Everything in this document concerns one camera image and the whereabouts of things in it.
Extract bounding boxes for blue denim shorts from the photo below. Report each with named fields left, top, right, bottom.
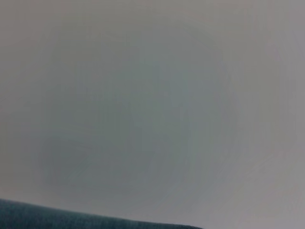
left=0, top=198, right=203, bottom=229

